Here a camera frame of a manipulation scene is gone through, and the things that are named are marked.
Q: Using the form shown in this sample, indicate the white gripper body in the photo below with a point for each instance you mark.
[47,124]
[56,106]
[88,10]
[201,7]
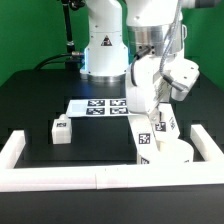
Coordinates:
[144,86]

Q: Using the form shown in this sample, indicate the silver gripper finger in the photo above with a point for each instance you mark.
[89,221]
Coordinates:
[154,116]

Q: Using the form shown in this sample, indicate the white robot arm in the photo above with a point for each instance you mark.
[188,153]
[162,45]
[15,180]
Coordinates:
[147,50]

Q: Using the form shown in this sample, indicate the paper sheet with markers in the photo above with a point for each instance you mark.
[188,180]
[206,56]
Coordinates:
[97,108]

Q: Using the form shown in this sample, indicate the white U-shaped fence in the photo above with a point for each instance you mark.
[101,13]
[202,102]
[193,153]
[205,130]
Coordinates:
[13,179]

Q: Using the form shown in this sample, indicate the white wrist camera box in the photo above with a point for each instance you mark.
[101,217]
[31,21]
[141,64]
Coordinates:
[184,72]

